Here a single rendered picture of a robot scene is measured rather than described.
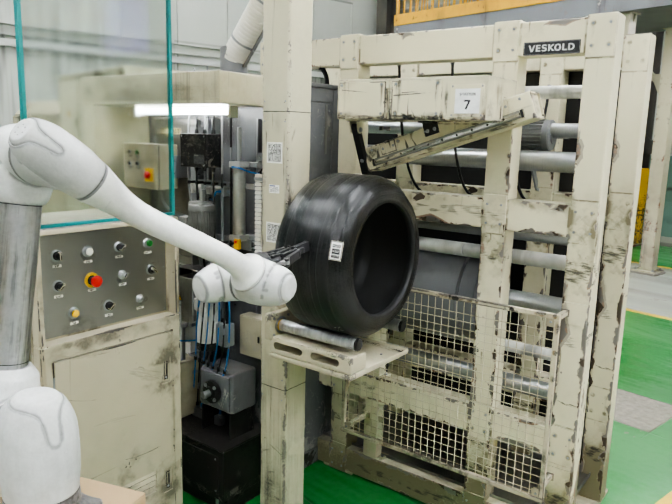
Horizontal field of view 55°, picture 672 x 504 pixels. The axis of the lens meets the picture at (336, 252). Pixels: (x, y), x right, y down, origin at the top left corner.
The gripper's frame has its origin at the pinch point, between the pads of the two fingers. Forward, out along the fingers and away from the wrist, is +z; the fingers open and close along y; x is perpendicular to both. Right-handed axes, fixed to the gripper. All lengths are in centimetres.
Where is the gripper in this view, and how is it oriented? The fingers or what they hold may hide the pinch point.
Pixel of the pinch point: (300, 248)
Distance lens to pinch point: 199.3
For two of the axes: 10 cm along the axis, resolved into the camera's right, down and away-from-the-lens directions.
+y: -8.0, -1.3, 5.9
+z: 6.0, -2.6, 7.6
